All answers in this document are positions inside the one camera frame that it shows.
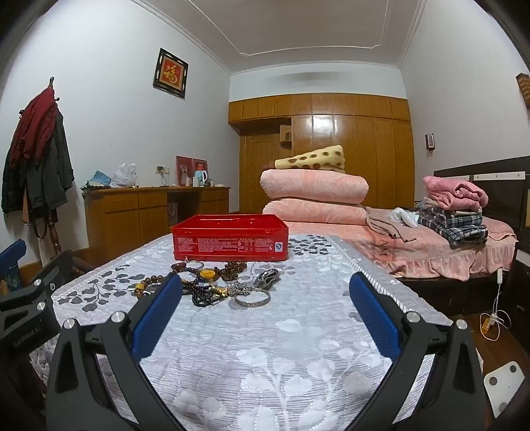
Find large red photo frame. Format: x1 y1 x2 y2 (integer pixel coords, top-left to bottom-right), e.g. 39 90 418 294
176 155 195 186

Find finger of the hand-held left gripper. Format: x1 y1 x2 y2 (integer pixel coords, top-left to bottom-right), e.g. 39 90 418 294
0 240 27 276
25 250 91 328

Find yellow bead bracelet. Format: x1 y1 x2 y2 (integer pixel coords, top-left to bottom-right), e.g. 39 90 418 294
132 277 167 300

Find beige folded cloth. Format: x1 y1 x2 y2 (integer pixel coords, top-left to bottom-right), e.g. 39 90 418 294
364 206 416 243

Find white plastic bag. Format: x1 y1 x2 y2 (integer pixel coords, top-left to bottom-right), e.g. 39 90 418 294
110 163 138 188

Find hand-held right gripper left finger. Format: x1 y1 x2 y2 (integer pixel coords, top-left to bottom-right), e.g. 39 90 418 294
47 274 195 431

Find white cloth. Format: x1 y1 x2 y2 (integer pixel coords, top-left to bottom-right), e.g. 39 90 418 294
393 206 420 229

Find dark wooden headboard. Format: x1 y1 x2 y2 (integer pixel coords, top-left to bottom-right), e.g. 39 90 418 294
433 155 530 233

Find coat rack with clothes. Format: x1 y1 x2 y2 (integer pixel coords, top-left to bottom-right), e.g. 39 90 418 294
1 108 76 215

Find dark bead necklace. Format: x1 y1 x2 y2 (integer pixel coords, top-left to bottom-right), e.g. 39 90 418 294
182 281 233 308

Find wide silver bangle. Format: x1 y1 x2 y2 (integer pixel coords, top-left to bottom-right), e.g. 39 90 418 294
234 288 271 308

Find white power cable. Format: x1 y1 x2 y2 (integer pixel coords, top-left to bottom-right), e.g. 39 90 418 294
479 267 515 343

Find wooden desk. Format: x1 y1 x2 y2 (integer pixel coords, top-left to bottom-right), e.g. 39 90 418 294
83 186 231 268

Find amber pendant bead necklace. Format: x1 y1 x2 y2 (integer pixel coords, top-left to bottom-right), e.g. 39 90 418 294
172 265 220 283

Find blue cloth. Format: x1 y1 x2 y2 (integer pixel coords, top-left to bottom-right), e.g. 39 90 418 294
84 170 112 190

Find silver metal hair clip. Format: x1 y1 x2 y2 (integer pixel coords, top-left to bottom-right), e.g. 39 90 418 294
254 268 281 290

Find framed red wall picture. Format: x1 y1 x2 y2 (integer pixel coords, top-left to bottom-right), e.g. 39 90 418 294
153 47 189 99

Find wooden wall decoration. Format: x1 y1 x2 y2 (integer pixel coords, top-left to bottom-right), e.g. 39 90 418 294
515 73 530 109

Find yellow spotted pillow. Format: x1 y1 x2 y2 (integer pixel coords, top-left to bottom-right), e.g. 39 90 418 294
274 145 346 173

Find stack of plaid clothes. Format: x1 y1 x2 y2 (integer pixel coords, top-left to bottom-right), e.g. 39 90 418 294
417 206 490 248

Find wooden wardrobe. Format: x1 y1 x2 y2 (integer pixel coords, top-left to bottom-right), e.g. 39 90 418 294
228 93 415 215

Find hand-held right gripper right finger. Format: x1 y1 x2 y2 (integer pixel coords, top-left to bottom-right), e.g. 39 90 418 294
349 271 487 431

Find pink folded blanket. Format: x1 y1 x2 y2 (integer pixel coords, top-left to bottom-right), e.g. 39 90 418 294
422 175 490 215

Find red plastic tray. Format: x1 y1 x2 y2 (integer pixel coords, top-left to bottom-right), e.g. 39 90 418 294
171 214 290 263

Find folded pink quilt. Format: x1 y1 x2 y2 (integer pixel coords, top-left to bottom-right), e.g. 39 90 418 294
260 168 369 206
262 200 369 226

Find pink ruffled bedsheet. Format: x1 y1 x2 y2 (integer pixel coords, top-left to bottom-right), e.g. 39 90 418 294
285 206 519 283

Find wooden coat rack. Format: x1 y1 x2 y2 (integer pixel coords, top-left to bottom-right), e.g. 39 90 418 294
41 76 64 258

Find red scarf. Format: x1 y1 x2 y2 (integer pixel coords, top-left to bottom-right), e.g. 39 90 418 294
10 88 59 165

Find grey leaf printed quilt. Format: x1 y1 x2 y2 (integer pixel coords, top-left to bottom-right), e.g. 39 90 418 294
29 234 485 431

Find white bathroom scale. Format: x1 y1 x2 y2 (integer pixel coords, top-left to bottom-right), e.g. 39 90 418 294
483 360 527 419

